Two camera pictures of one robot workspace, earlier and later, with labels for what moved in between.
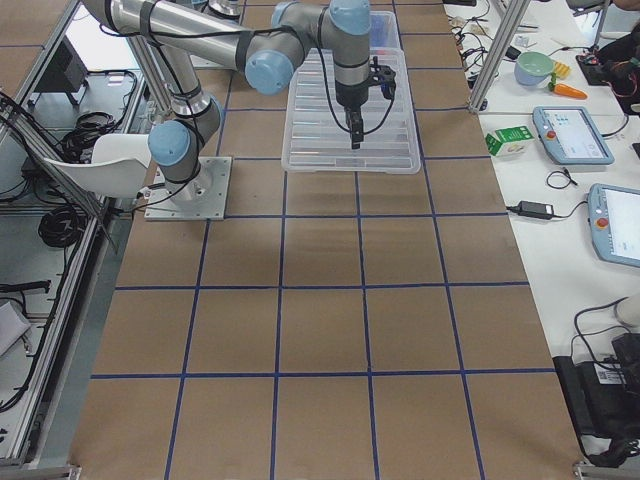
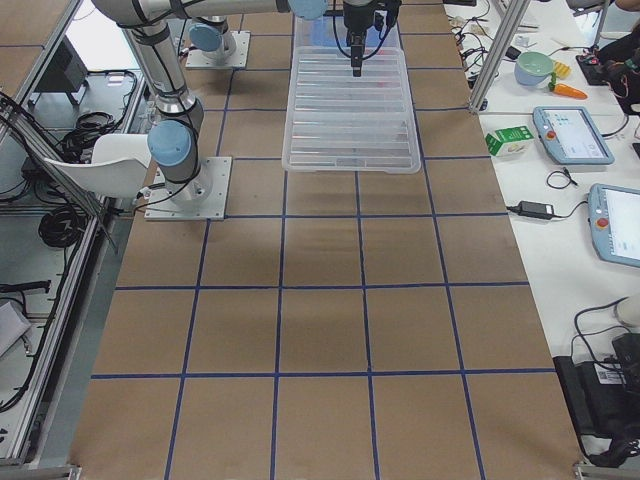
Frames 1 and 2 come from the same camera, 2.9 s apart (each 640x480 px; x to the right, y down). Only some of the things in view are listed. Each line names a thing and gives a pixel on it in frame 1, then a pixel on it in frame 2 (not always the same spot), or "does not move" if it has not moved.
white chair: (118, 167) does not move
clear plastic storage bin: (317, 139) does not move
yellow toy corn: (561, 69) does not move
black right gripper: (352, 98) to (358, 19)
